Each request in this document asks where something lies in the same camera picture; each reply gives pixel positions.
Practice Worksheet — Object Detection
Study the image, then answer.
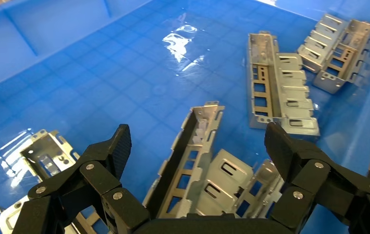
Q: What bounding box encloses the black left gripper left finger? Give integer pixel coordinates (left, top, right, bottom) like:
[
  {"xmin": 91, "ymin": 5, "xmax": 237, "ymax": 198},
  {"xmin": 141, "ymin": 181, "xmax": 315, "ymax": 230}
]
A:
[{"xmin": 12, "ymin": 124, "xmax": 150, "ymax": 234}]

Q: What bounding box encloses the angled dark metal part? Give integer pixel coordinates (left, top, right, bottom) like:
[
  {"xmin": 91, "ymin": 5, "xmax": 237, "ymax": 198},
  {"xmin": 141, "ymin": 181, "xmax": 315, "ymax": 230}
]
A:
[{"xmin": 248, "ymin": 30, "xmax": 321, "ymax": 139}]

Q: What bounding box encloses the silver metal bracket part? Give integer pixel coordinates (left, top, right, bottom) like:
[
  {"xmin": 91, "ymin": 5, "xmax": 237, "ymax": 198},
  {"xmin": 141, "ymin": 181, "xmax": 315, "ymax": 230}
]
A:
[
  {"xmin": 142, "ymin": 101, "xmax": 255, "ymax": 220},
  {"xmin": 297, "ymin": 13, "xmax": 370, "ymax": 95},
  {"xmin": 0, "ymin": 129, "xmax": 100, "ymax": 234},
  {"xmin": 236, "ymin": 159, "xmax": 286, "ymax": 219}
]

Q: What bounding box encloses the large blue plastic bin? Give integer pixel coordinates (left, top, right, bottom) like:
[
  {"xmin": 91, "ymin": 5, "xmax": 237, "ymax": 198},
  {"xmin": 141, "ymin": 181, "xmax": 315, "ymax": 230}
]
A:
[{"xmin": 0, "ymin": 0, "xmax": 370, "ymax": 234}]

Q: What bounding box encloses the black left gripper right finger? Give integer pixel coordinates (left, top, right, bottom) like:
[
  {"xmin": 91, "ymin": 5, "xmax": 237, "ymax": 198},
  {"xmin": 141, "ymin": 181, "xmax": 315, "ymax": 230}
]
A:
[{"xmin": 265, "ymin": 122, "xmax": 370, "ymax": 234}]

